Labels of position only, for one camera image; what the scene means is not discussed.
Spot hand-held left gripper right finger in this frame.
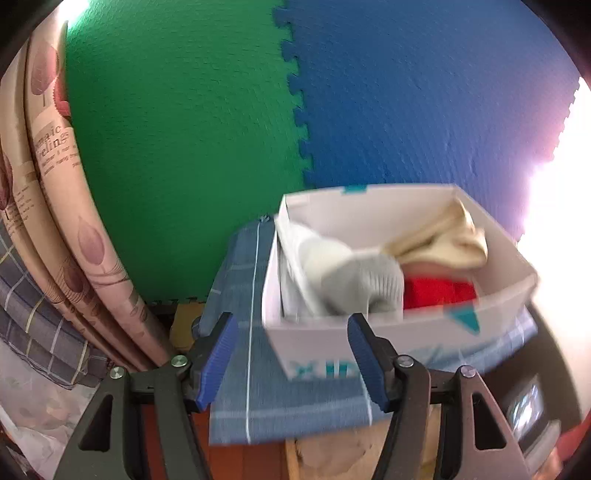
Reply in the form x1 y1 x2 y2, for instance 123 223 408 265
346 313 532 480

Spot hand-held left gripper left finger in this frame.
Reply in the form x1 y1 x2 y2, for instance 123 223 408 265
51 311 239 480

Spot white cardboard box teal print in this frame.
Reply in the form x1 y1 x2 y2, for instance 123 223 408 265
262 184 540 380

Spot white grey sock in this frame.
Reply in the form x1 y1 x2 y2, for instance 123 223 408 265
295 226 406 319

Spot red sock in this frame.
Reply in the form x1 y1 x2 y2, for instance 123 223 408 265
403 272 477 310

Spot cream cloth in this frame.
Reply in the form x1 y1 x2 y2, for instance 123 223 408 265
383 200 489 271

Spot blue checked cloth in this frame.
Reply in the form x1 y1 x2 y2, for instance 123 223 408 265
198 217 539 446

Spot wooden cabinet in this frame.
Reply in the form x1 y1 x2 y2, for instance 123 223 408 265
139 300 444 480

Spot black device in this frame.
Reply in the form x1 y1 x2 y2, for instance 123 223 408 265
501 373 565 472

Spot plaid blanket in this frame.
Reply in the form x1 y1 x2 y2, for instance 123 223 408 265
0 222 112 391

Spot white plastic bag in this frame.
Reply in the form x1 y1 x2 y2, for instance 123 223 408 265
0 364 95 464

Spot beige floral curtain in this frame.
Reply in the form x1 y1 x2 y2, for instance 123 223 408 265
0 21 172 376

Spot green foam mat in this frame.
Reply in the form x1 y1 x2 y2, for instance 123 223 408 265
65 0 315 306

